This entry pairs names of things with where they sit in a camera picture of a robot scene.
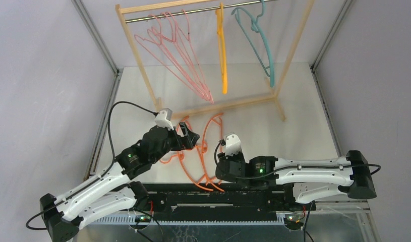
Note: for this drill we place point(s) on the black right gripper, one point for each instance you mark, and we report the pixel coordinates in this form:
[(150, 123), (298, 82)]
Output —
[(221, 171)]

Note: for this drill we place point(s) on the yellow plastic hanger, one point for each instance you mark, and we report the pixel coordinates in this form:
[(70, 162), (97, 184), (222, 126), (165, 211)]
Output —
[(222, 49)]

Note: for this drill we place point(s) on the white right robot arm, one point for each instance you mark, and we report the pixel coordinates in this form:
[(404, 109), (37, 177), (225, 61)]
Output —
[(317, 179)]

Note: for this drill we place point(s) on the aluminium frame post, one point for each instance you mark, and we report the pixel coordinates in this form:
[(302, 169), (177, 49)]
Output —
[(320, 75), (110, 84)]

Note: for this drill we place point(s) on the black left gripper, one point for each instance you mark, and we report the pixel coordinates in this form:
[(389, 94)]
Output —
[(187, 142)]

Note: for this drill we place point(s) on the wooden clothes rack frame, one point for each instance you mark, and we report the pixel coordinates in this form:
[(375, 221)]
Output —
[(220, 107)]

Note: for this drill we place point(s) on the orange plastic hanger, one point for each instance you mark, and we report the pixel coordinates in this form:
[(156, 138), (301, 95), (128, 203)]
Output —
[(185, 167), (216, 119)]

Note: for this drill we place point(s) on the teal plastic hanger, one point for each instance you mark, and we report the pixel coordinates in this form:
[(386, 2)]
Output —
[(267, 63)]

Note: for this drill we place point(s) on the metal cable tray base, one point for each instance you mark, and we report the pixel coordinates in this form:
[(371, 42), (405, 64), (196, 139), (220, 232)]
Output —
[(328, 221)]

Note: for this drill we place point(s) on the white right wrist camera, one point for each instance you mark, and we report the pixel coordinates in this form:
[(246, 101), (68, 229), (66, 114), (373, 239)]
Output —
[(232, 145)]

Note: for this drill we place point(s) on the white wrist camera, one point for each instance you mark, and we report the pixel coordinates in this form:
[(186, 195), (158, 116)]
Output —
[(232, 145), (163, 119)]

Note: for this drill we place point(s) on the aluminium frame post left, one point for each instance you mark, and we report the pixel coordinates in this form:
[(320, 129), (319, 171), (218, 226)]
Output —
[(110, 84)]

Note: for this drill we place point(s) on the metal rack rod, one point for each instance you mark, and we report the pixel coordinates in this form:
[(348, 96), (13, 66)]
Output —
[(182, 12)]

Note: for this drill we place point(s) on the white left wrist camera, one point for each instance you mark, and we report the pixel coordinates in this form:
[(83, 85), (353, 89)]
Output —
[(163, 119)]

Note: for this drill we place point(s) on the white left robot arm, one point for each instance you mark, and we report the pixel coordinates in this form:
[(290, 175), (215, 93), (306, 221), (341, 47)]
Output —
[(113, 189)]

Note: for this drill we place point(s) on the aluminium frame post right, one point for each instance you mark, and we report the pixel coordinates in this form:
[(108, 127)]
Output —
[(320, 75)]

